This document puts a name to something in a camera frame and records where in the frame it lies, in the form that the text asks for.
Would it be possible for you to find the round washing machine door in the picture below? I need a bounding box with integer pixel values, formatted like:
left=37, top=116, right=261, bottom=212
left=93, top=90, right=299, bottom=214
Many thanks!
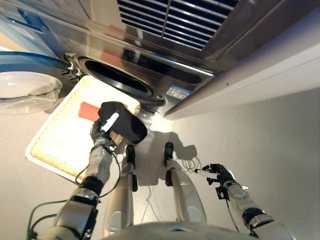
left=0, top=51, right=83, bottom=116

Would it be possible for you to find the grey robot torso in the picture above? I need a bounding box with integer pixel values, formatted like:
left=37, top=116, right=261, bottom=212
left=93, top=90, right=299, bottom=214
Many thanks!
left=99, top=221, right=258, bottom=240

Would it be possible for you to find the red garment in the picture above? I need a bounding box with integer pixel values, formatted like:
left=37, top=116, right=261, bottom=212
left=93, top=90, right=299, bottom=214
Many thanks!
left=78, top=101, right=101, bottom=121

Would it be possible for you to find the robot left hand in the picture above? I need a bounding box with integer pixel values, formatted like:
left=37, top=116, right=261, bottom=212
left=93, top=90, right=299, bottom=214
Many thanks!
left=89, top=112, right=123, bottom=148

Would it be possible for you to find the grey front-load washing machine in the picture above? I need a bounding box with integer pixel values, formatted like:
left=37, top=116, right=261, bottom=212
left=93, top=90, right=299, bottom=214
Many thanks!
left=0, top=7, right=216, bottom=118
left=163, top=9, right=320, bottom=121

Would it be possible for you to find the silver robot right leg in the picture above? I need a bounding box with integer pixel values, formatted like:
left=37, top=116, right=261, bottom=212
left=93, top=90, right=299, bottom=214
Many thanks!
left=163, top=141, right=208, bottom=223

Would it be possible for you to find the grey stacked dryer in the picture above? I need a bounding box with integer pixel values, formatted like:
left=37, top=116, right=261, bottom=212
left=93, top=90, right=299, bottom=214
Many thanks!
left=0, top=0, right=320, bottom=73

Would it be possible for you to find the black garment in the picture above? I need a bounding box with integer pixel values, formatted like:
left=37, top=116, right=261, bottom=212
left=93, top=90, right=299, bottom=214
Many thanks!
left=97, top=101, right=148, bottom=145

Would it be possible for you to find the blue energy label sticker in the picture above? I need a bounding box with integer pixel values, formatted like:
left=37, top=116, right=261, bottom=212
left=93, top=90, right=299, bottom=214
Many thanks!
left=166, top=84, right=193, bottom=100

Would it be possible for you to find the silver robot left leg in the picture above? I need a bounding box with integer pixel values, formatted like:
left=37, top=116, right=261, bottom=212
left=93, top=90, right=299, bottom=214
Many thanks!
left=102, top=144, right=139, bottom=238

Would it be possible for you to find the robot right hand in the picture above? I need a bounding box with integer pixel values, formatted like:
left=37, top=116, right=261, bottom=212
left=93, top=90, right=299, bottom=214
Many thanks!
left=194, top=163, right=236, bottom=187

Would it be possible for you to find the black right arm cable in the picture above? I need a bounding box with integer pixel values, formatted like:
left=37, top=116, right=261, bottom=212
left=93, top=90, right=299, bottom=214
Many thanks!
left=216, top=186, right=241, bottom=232

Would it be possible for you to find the white woven laundry basket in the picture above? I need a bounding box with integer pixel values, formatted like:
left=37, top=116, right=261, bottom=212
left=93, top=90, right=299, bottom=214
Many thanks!
left=24, top=74, right=141, bottom=185

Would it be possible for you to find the silver robot leg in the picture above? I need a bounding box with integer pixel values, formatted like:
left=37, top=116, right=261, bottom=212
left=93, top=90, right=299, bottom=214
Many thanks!
left=163, top=141, right=208, bottom=223
left=102, top=144, right=139, bottom=238

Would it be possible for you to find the thin floor cable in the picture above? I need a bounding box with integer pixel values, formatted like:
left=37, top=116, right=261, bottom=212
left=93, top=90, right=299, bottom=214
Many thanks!
left=139, top=154, right=203, bottom=226

